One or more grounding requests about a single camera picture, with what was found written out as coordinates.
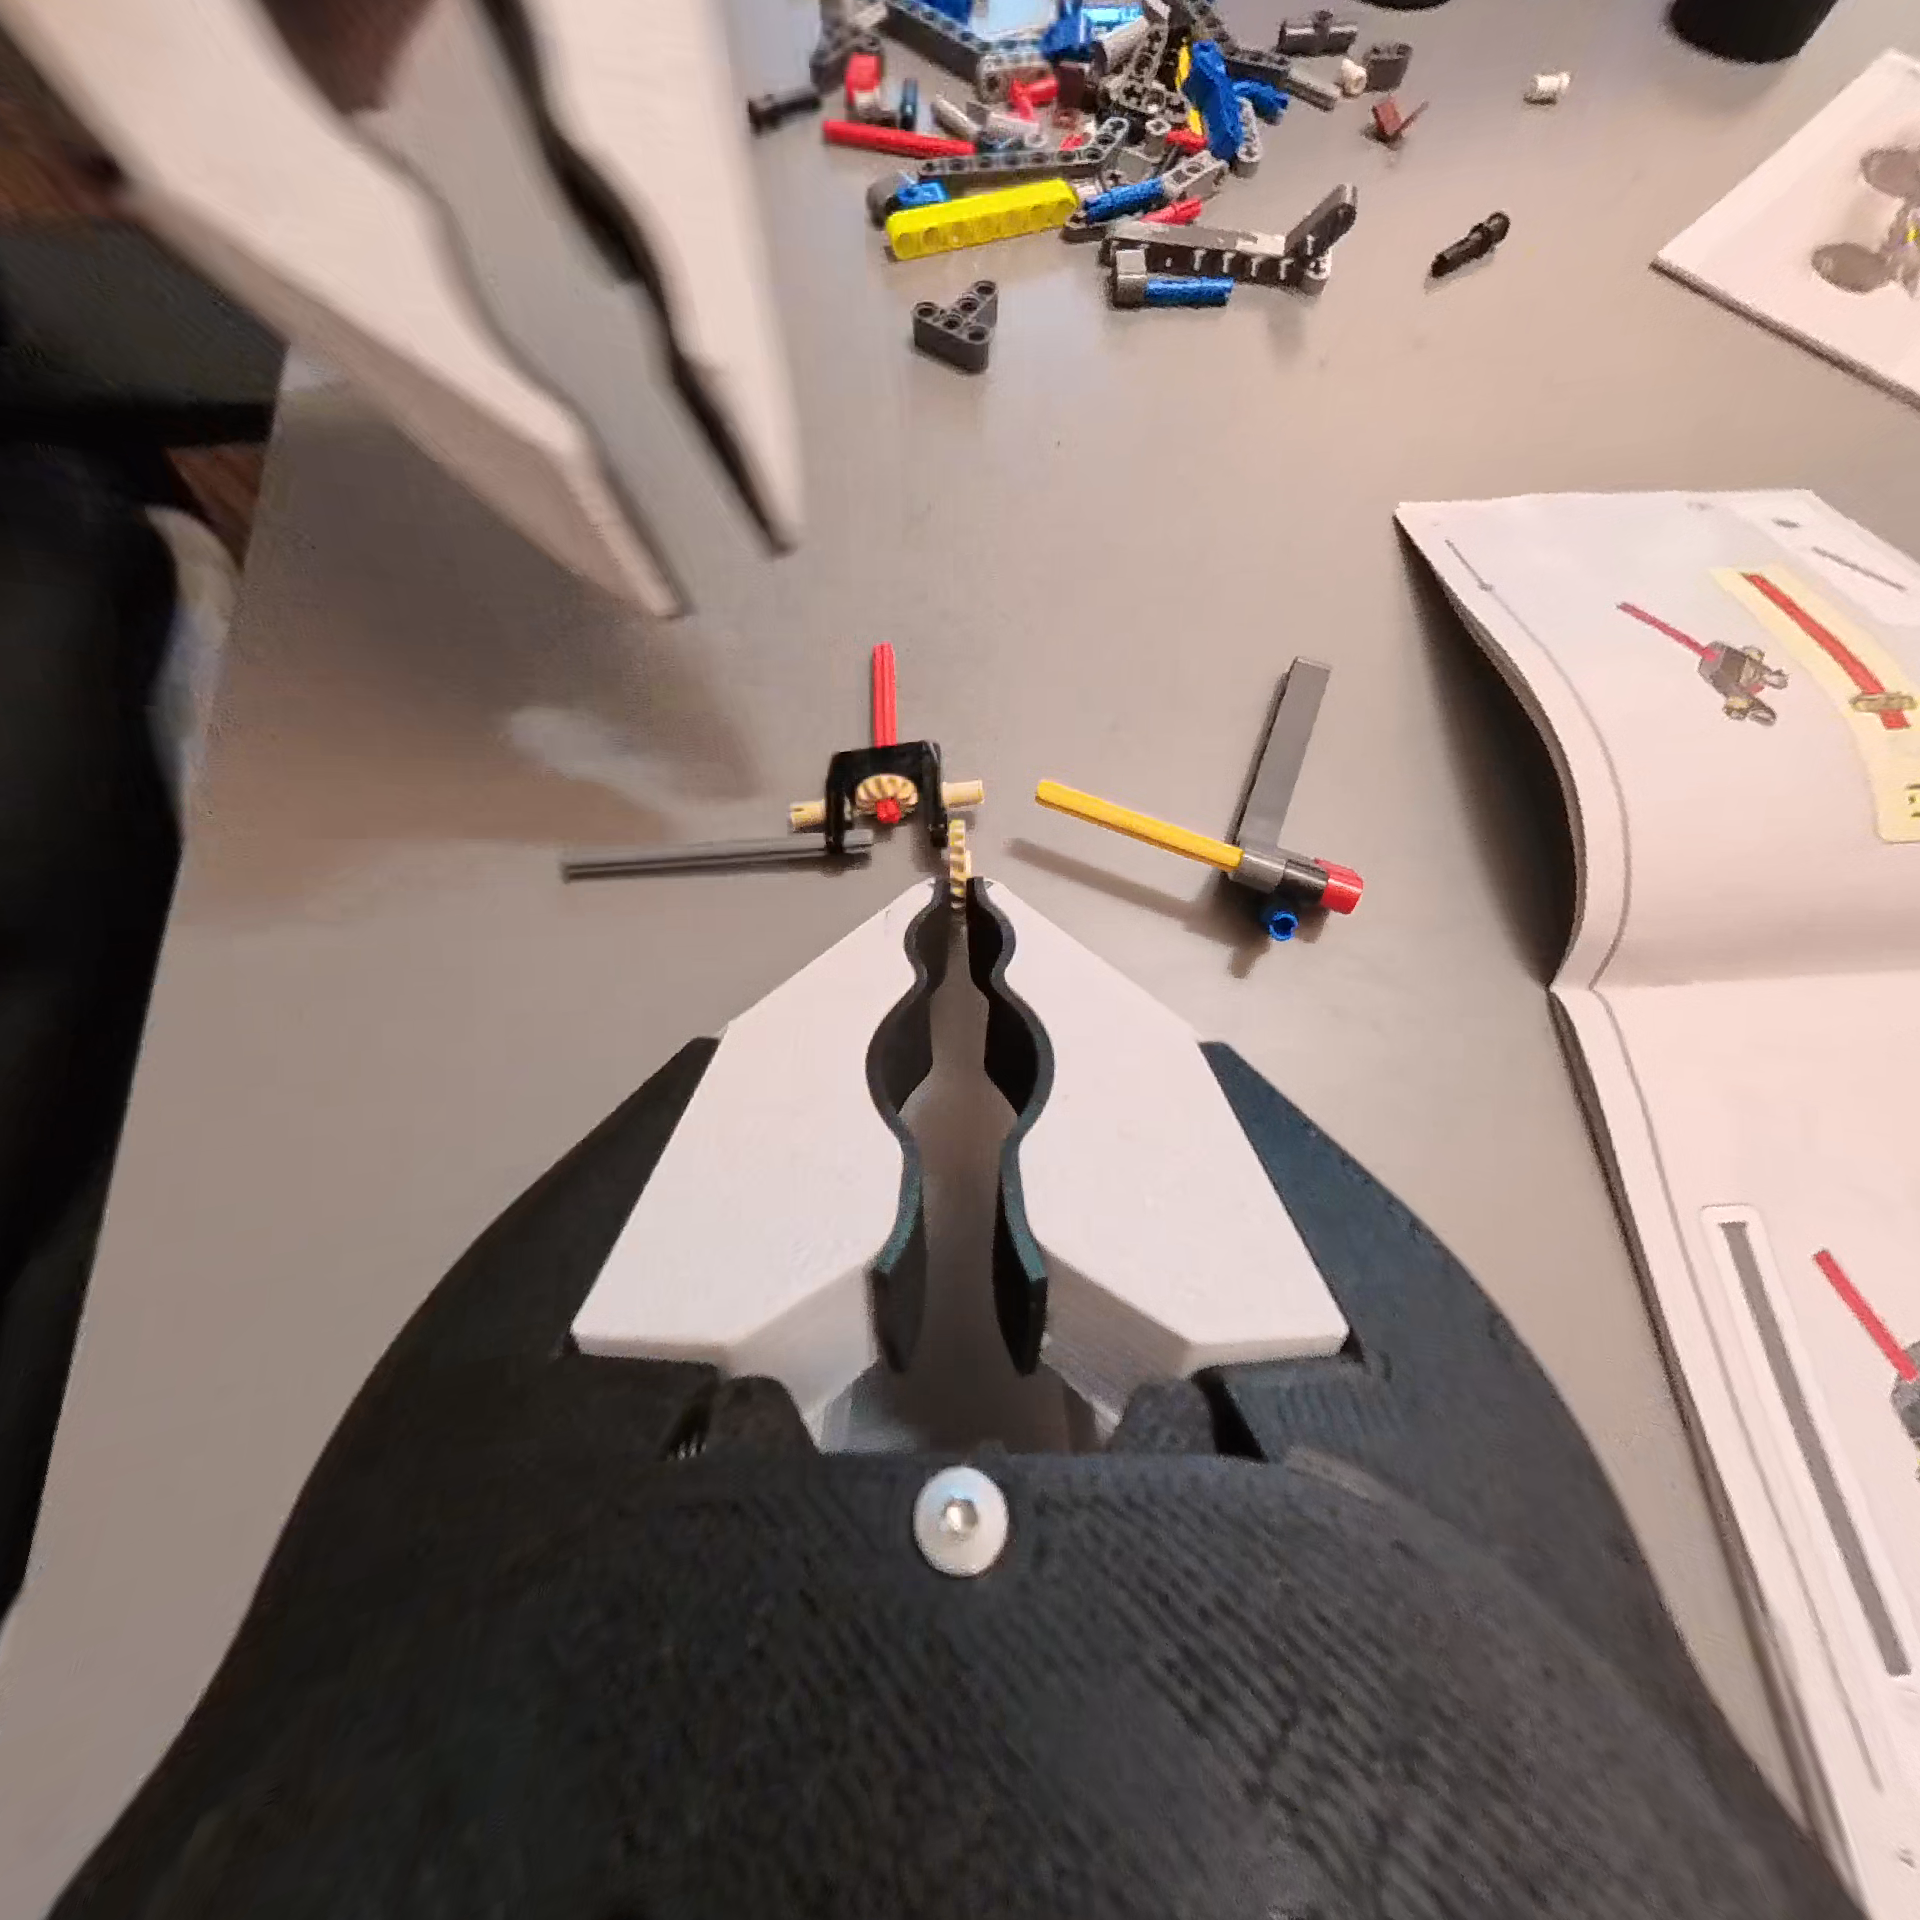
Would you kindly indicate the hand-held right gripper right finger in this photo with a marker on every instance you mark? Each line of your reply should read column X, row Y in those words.
column 1155, row 1201

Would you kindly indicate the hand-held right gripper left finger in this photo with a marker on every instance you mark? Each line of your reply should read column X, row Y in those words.
column 751, row 1201

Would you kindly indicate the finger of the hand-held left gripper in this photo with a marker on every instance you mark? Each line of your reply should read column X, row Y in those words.
column 331, row 255
column 676, row 181

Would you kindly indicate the long dark grey lego axle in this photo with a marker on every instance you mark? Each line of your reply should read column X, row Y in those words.
column 691, row 859

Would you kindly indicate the tan lego gear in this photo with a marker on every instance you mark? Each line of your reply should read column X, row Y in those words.
column 958, row 869

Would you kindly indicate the black lego frame with gears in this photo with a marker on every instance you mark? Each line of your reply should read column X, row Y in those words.
column 886, row 780

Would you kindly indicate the pile of lego pieces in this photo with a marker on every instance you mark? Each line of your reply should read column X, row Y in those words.
column 1050, row 165

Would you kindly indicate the small black lego pin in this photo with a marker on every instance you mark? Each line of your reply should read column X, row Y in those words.
column 1468, row 246

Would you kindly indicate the black furniture piece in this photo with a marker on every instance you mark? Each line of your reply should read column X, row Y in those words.
column 135, row 340

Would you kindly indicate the yellow axle with grey connector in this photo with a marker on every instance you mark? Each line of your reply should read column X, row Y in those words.
column 1155, row 838

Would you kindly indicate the open instruction booklet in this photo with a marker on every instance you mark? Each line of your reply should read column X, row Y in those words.
column 1725, row 975

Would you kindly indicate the dark cylindrical cup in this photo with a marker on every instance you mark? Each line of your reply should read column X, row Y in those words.
column 1756, row 29

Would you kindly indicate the closed instruction booklet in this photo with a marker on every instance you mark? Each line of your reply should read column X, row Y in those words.
column 1817, row 255

